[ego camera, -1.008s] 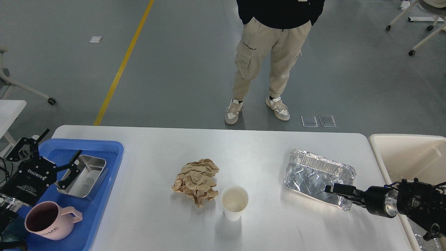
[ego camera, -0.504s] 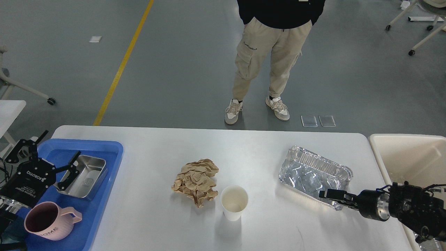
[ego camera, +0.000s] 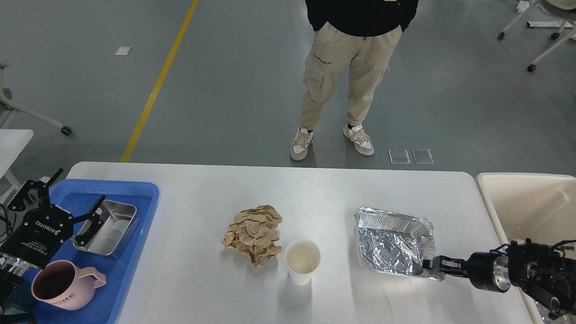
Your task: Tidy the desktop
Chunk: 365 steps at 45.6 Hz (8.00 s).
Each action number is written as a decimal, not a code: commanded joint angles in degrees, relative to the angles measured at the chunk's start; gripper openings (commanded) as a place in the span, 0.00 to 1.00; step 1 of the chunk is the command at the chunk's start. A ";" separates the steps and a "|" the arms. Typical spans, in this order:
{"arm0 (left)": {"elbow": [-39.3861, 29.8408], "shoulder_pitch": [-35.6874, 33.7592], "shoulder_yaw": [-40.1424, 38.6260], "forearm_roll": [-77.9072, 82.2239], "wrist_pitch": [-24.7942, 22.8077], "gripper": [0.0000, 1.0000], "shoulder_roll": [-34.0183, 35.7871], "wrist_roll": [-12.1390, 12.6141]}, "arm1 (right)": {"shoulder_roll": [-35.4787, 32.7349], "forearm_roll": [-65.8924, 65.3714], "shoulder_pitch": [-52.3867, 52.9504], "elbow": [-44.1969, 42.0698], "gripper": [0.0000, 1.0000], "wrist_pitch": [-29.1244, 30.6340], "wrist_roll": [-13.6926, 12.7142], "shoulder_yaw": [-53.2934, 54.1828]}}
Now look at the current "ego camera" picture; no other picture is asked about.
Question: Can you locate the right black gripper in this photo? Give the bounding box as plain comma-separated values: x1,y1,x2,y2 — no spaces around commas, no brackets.
420,252,512,293

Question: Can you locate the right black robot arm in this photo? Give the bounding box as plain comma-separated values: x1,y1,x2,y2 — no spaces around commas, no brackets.
423,238,576,320

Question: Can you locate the white paper on floor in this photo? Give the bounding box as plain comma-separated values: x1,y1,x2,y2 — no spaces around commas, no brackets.
114,46,132,56

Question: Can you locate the clear floor plate right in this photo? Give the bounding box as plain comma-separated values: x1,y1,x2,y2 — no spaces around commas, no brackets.
411,149,434,164

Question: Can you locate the square steel tray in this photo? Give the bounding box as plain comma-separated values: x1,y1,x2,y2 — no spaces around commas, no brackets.
72,200,140,259

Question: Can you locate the clear floor plate left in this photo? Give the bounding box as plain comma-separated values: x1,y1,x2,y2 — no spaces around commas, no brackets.
388,149,411,165

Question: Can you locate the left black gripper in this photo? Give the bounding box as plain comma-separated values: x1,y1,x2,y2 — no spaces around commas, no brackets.
1,168,106,269

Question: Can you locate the white paper cup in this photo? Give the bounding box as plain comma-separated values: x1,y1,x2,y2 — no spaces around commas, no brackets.
285,238,321,285

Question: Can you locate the person in black top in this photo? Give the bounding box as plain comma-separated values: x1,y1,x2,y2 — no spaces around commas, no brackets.
290,0,419,161

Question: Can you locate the blue plastic tray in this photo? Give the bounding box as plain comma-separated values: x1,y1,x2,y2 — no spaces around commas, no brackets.
0,179,160,324

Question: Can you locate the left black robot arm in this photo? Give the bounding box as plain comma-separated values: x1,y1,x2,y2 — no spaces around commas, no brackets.
0,168,106,324

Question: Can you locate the aluminium foil tray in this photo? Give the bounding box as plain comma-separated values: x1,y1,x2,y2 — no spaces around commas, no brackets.
355,206,445,281

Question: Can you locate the office chair base left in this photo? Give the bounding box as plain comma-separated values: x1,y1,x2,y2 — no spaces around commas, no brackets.
0,58,72,136

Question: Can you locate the clear floor plate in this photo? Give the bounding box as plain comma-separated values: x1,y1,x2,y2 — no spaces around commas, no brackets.
388,149,411,165
411,149,434,164

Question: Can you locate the crumpled brown paper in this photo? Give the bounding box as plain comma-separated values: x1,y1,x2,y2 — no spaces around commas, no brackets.
221,205,283,269

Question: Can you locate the white rolling stand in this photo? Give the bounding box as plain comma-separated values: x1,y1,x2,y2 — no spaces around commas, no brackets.
498,0,576,72

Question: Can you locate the pink ribbed mug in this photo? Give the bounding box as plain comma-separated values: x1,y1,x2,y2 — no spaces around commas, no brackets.
31,260,107,311

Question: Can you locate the white side table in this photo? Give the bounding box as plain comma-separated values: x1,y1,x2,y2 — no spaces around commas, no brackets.
0,129,34,203

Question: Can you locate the beige plastic bin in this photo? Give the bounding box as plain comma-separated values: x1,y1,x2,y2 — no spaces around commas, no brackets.
475,172,576,324

